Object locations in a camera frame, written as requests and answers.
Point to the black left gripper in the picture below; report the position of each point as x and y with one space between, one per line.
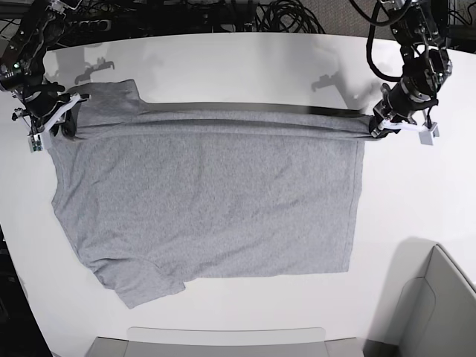
396 105

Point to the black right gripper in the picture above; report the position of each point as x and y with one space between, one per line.
42 104

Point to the grey T-shirt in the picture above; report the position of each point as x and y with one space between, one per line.
153 196

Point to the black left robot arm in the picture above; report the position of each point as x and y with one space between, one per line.
426 64

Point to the black power strip behind table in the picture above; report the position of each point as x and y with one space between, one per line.
90 26

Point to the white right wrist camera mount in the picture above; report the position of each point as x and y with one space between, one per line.
40 137

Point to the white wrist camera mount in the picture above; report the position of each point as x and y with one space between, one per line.
40 137
427 134

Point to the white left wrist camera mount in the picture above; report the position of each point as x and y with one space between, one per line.
427 134

